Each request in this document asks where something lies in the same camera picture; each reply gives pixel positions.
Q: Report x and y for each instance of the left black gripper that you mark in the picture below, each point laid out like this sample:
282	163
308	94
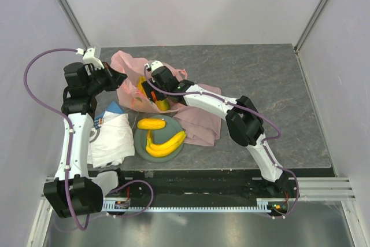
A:
115	79

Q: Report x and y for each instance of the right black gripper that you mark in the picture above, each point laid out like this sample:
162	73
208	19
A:
148	91

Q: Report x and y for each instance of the pink plastic bag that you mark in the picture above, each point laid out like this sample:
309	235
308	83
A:
128	94

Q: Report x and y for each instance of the single yellow banana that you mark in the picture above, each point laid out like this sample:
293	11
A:
139	85

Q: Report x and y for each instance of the green-yellow mango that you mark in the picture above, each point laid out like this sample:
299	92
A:
163	105

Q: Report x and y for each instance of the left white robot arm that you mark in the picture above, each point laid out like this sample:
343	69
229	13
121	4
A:
73	192

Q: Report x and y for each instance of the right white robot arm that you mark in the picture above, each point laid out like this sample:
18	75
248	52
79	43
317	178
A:
244	123

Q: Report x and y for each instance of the yellow mango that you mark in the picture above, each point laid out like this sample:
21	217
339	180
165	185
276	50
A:
151	124

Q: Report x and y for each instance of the grey-green plate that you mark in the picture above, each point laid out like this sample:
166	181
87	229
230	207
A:
159	136

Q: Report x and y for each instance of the white cloth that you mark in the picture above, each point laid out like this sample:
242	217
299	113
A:
113	141

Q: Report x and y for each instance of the mauve folded cloth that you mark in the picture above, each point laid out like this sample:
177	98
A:
202	128

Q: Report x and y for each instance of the yellow banana bunch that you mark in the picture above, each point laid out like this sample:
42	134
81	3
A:
165	148

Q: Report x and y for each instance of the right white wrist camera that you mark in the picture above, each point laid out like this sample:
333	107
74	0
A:
151	66

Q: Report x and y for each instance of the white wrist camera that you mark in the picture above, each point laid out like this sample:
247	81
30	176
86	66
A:
91	56
151	66

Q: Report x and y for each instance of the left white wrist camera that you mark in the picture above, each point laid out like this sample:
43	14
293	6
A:
91	56

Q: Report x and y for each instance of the left aluminium frame post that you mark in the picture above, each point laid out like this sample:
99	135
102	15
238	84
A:
68	11

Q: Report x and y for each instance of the aluminium frame post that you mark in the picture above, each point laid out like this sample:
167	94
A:
318	11
68	11

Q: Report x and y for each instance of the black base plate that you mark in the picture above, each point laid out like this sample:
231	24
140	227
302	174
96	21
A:
246	183

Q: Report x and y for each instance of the white slotted cable duct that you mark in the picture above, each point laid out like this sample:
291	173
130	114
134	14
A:
118	205

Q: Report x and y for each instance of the aluminium rail front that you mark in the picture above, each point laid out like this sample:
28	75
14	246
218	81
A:
139	191

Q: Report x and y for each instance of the right aluminium frame post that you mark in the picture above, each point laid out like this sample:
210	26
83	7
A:
318	11

